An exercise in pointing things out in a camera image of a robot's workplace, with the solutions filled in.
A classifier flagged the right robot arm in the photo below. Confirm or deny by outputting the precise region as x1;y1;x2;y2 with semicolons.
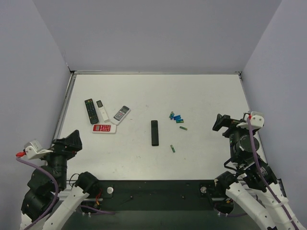
212;111;305;230

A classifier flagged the black multi-button remote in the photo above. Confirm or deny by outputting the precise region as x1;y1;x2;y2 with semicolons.
84;99;99;125

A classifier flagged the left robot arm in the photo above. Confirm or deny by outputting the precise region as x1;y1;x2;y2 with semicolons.
16;130;99;230

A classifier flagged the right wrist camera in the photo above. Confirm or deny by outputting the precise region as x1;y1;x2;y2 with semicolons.
236;111;264;130

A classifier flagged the green yellow-tip battery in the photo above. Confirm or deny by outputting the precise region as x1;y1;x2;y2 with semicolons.
170;145;176;153

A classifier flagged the slim white remote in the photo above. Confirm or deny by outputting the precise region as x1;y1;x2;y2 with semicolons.
96;100;109;123

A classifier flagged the slim black remote control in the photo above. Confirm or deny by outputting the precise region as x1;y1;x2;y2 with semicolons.
151;120;159;146

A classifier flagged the red and white remote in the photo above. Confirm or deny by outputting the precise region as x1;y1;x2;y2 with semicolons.
92;124;117;134

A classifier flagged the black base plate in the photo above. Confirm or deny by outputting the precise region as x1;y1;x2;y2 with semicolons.
81;180;228;212

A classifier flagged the grey and white remote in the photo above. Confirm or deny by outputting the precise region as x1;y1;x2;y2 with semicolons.
113;106;131;126

